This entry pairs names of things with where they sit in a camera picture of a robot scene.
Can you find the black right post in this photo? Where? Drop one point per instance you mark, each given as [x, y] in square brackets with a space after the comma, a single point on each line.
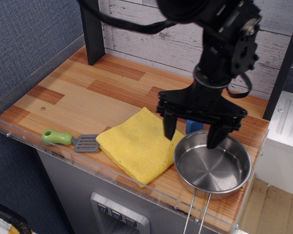
[280, 82]

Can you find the black left post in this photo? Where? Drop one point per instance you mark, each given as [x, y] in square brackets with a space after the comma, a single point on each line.
[92, 27]

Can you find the silver dispenser button panel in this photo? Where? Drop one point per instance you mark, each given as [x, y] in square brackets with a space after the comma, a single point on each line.
[115, 218]

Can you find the clear acrylic table guard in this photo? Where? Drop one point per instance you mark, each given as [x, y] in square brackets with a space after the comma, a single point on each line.
[89, 99]

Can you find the grey toy fridge cabinet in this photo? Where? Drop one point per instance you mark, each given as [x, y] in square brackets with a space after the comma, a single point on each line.
[74, 183]

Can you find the blue arch block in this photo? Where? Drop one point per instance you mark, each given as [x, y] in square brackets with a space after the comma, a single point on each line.
[193, 126]

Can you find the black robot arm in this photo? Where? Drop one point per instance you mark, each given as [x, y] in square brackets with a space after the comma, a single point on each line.
[229, 31]

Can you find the silver metal pan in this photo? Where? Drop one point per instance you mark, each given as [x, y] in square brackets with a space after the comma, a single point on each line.
[212, 174]

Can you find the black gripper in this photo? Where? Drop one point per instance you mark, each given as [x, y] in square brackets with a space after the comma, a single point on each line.
[202, 104]

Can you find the yellow folded cloth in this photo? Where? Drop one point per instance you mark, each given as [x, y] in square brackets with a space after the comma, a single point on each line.
[139, 146]

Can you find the green handled grey spatula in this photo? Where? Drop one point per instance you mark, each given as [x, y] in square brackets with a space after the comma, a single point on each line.
[82, 144]

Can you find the black post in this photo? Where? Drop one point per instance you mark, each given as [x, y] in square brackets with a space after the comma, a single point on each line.
[92, 27]
[280, 82]

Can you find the yellow black object bottom left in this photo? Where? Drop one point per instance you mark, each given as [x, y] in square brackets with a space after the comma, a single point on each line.
[19, 225]

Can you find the white toy sink unit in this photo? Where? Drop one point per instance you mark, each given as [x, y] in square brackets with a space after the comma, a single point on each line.
[275, 163]

